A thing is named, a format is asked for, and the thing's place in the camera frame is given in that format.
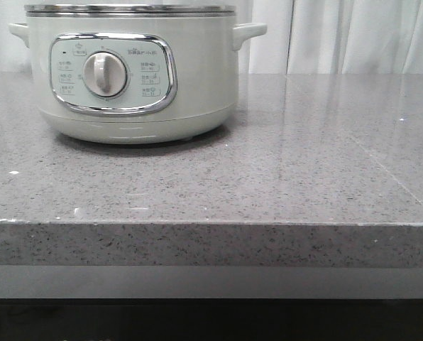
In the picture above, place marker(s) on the glass pot lid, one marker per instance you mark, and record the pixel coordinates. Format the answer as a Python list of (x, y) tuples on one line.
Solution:
[(150, 9)]

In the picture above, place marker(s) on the pale green electric pot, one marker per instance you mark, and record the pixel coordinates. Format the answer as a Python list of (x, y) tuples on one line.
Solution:
[(135, 78)]

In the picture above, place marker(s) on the white curtain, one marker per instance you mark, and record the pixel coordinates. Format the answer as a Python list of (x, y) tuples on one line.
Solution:
[(302, 37)]

